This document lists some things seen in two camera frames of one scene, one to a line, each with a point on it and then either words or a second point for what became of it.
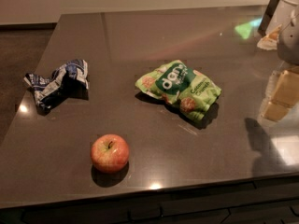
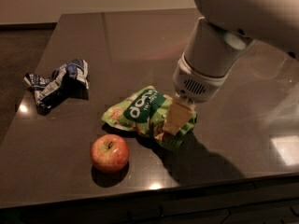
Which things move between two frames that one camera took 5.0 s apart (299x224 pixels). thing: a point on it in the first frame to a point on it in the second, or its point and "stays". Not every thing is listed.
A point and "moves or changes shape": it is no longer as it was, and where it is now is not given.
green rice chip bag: [179, 84] moves or changes shape
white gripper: [290, 44] to [195, 84]
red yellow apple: [109, 153] stays
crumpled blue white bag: [68, 81] stays
